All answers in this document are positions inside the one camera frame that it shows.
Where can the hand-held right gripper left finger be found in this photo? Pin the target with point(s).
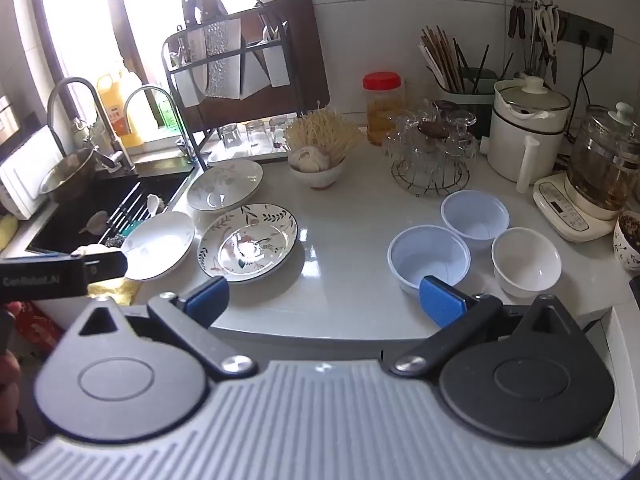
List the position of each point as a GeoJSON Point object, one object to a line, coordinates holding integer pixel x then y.
{"type": "Point", "coordinates": [207, 301]}

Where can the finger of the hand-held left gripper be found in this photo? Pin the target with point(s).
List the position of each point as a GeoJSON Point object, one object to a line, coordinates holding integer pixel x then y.
{"type": "Point", "coordinates": [107, 265]}

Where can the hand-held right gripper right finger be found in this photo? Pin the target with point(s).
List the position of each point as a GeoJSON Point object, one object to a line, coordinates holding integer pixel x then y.
{"type": "Point", "coordinates": [440, 302]}

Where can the pale blue plastic bowl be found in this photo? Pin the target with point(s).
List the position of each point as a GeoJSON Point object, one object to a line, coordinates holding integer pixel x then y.
{"type": "Point", "coordinates": [427, 257]}
{"type": "Point", "coordinates": [475, 217]}

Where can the plain white plate dark rim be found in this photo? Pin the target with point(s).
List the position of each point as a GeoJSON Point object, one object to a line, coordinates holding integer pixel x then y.
{"type": "Point", "coordinates": [160, 242]}

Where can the leaf print plate dark rim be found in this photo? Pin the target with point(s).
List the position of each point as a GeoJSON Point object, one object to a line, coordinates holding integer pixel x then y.
{"type": "Point", "coordinates": [247, 247]}

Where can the plain white ceramic bowl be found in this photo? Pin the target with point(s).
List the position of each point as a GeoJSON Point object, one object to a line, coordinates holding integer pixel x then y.
{"type": "Point", "coordinates": [525, 262]}

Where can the white plate grey floral print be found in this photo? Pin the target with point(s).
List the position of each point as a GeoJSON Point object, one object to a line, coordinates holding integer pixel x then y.
{"type": "Point", "coordinates": [225, 187]}

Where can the yellow cloth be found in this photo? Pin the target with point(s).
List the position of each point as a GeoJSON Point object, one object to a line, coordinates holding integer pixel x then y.
{"type": "Point", "coordinates": [112, 289]}

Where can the red patterned cloth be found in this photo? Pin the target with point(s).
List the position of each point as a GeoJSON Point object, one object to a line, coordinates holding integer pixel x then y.
{"type": "Point", "coordinates": [37, 327]}

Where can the roll-up sink drying rack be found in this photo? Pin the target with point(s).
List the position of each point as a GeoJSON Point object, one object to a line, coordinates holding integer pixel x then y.
{"type": "Point", "coordinates": [120, 210]}

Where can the black sink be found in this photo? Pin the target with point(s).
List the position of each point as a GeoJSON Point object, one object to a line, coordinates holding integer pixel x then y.
{"type": "Point", "coordinates": [65, 225]}

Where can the white spoon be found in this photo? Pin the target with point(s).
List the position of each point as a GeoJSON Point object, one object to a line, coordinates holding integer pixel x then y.
{"type": "Point", "coordinates": [152, 205]}

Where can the steel bowl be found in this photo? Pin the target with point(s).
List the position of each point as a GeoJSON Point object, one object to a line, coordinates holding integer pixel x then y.
{"type": "Point", "coordinates": [67, 175]}

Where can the white plastic container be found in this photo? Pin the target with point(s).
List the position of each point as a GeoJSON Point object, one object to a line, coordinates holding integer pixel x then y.
{"type": "Point", "coordinates": [22, 170]}

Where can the yellow detergent bottle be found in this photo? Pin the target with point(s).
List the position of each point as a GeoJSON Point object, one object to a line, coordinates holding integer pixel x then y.
{"type": "Point", "coordinates": [114, 105]}

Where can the stack of glass cups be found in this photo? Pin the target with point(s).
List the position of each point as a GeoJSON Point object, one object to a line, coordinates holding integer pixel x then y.
{"type": "Point", "coordinates": [430, 140]}

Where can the clear drinking glass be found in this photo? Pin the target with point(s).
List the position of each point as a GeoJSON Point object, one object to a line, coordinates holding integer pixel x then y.
{"type": "Point", "coordinates": [230, 135]}
{"type": "Point", "coordinates": [277, 130]}
{"type": "Point", "coordinates": [255, 132]}

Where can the green bottle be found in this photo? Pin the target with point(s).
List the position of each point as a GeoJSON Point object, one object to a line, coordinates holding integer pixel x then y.
{"type": "Point", "coordinates": [165, 107]}

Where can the white bowl brown foot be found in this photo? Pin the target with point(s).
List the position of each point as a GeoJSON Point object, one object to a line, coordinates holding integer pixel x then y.
{"type": "Point", "coordinates": [320, 176]}

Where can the small curved steel faucet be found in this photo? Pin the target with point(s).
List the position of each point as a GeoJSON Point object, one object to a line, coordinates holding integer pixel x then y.
{"type": "Point", "coordinates": [150, 89]}

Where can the white electric pot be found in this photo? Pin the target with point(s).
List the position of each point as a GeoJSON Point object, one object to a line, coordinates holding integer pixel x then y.
{"type": "Point", "coordinates": [525, 135]}

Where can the tall steel faucet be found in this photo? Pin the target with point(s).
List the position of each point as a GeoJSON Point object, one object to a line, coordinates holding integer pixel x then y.
{"type": "Point", "coordinates": [65, 81]}

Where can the floral patterned bowl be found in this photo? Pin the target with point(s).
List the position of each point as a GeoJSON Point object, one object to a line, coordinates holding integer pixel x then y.
{"type": "Point", "coordinates": [627, 237]}

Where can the red lid plastic jar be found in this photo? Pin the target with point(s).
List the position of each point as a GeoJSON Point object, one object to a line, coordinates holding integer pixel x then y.
{"type": "Point", "coordinates": [382, 110]}

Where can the dried noodle bundle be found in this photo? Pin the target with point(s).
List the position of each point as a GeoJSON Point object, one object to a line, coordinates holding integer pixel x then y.
{"type": "Point", "coordinates": [322, 132]}

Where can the green chopstick holder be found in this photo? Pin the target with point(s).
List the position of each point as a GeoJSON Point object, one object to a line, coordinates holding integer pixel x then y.
{"type": "Point", "coordinates": [470, 89]}

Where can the black metal knife rack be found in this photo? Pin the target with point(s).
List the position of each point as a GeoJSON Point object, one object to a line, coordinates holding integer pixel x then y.
{"type": "Point", "coordinates": [166, 55]}

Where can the glass kettle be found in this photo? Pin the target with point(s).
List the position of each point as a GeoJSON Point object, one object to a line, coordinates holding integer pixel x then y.
{"type": "Point", "coordinates": [605, 160]}

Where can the textured steel cleaver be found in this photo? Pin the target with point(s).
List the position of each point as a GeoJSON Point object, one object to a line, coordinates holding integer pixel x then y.
{"type": "Point", "coordinates": [222, 55]}

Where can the dark wooden cutting board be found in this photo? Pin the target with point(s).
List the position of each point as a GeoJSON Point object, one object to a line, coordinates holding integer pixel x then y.
{"type": "Point", "coordinates": [305, 50]}

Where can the utensil holder with tools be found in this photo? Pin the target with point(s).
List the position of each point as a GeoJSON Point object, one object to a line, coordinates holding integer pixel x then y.
{"type": "Point", "coordinates": [537, 30]}

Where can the dark wall power outlet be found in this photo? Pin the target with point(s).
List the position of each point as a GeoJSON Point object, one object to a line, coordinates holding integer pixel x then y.
{"type": "Point", "coordinates": [592, 35]}

